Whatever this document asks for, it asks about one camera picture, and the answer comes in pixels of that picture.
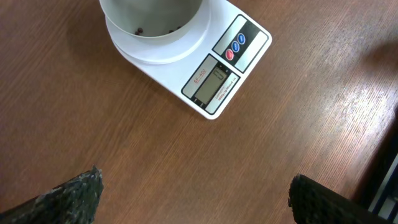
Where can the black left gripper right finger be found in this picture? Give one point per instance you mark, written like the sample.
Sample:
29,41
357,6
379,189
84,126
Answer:
312,203

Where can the white round bowl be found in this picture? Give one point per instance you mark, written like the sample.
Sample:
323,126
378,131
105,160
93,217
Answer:
156,17

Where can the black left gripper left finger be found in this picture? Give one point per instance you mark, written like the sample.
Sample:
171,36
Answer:
74,201

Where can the red beans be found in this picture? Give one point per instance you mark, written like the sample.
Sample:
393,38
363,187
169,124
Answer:
139,31

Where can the white digital kitchen scale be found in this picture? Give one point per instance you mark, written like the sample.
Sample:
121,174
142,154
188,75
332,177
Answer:
205,67

